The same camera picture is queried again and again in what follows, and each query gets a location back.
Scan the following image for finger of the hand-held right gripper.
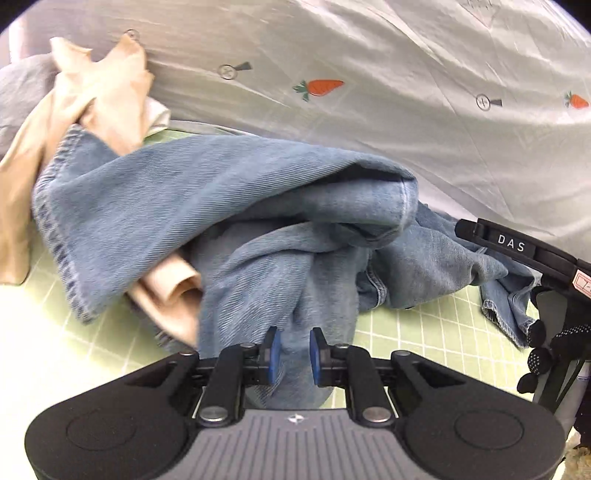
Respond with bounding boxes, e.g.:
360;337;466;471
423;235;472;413
455;219;484;248

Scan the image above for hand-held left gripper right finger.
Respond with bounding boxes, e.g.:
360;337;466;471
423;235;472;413
308;327;468;426

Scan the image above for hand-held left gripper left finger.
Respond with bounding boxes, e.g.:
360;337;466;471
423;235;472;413
124;327;282;426

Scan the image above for blue denim jeans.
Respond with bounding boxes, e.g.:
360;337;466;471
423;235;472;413
32;124;542;411

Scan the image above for person's right hand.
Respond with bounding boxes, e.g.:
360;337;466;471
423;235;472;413
517;285;591;394

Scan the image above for white carrot print blanket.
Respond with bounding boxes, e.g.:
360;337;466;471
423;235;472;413
9;0;591;241

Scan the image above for beige garment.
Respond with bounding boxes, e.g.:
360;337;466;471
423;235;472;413
0;36;205;348

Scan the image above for grey garment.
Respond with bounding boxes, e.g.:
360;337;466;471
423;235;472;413
0;54;62;158

